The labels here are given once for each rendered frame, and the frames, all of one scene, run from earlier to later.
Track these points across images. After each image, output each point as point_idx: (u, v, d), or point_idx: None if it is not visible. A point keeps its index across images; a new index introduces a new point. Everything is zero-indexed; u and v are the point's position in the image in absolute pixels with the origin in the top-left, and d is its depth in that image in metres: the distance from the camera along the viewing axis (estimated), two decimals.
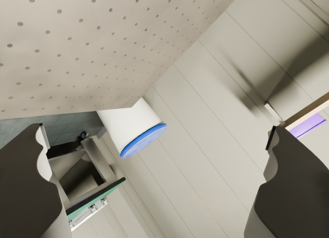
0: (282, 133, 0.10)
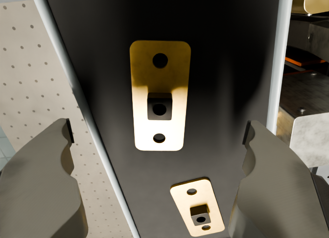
0: (257, 127, 0.11)
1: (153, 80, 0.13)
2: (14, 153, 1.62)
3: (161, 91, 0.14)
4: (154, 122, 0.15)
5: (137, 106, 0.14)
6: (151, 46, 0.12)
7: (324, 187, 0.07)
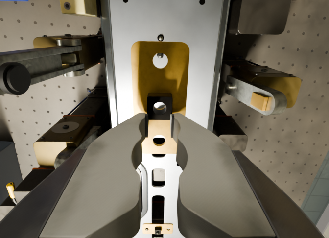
0: (180, 119, 0.11)
1: (153, 80, 0.13)
2: None
3: (161, 91, 0.14)
4: (154, 124, 0.15)
5: (137, 106, 0.14)
6: (152, 46, 0.13)
7: (243, 159, 0.08)
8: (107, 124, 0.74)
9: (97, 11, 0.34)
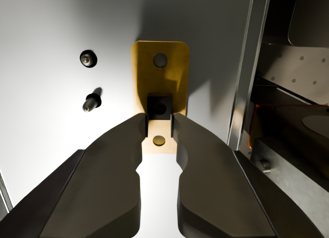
0: (180, 119, 0.11)
1: (153, 80, 0.13)
2: None
3: (161, 91, 0.14)
4: (154, 124, 0.15)
5: (137, 106, 0.14)
6: (152, 46, 0.13)
7: (243, 159, 0.08)
8: None
9: None
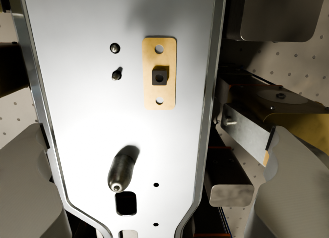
0: (282, 133, 0.10)
1: (155, 61, 0.22)
2: None
3: (160, 68, 0.23)
4: (156, 89, 0.24)
5: (146, 78, 0.23)
6: (153, 40, 0.22)
7: None
8: None
9: (3, 5, 0.20)
